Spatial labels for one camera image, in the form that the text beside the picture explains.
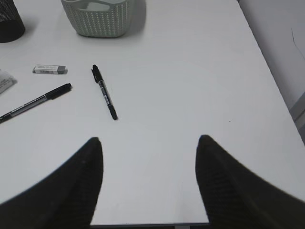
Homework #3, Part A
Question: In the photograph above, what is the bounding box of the black mesh pen holder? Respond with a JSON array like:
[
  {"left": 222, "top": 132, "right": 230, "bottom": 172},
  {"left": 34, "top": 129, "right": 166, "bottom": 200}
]
[{"left": 0, "top": 0, "right": 25, "bottom": 43}]

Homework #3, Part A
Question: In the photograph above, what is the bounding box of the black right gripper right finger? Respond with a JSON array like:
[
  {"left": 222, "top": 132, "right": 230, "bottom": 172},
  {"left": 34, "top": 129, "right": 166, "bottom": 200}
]
[{"left": 195, "top": 135, "right": 305, "bottom": 229}]

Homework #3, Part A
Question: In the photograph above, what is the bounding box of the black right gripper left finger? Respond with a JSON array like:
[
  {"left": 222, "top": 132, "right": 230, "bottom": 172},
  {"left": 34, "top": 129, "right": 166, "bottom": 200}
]
[{"left": 0, "top": 137, "right": 103, "bottom": 229}]

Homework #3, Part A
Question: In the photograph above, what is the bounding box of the grey white eraser right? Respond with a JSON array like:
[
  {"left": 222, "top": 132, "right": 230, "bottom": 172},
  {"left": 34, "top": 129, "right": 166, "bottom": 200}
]
[{"left": 32, "top": 64, "right": 68, "bottom": 74}]

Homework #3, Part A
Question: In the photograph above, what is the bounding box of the pale green woven basket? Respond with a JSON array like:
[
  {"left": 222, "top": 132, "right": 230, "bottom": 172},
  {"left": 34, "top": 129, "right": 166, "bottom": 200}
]
[{"left": 60, "top": 0, "right": 147, "bottom": 38}]

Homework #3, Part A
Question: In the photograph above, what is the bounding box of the black marker pen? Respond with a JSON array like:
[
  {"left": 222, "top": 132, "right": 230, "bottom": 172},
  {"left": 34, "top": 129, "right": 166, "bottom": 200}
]
[
  {"left": 0, "top": 83, "right": 72, "bottom": 124},
  {"left": 91, "top": 64, "right": 118, "bottom": 121}
]

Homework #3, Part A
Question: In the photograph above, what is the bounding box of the waste paper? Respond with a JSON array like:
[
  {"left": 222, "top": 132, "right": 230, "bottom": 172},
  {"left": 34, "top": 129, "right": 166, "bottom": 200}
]
[{"left": 0, "top": 70, "right": 17, "bottom": 94}]

